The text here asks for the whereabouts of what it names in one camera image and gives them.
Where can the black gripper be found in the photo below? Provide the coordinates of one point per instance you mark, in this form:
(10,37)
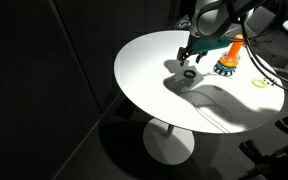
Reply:
(193,48)

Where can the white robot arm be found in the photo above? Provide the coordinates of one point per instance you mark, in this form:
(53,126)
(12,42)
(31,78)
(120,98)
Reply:
(214,16)

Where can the dark background gadget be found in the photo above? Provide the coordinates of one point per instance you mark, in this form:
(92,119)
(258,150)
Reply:
(183,23)

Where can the orange stacking peg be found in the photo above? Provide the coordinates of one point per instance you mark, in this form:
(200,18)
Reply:
(235,46)

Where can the black clamp stand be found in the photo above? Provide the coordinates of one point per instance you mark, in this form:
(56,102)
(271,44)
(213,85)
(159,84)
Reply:
(284,156)

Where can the teal camera mount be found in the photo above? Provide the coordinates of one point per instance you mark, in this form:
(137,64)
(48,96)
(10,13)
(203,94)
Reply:
(214,44)

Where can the white table pedestal base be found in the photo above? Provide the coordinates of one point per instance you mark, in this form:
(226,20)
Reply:
(167,143)

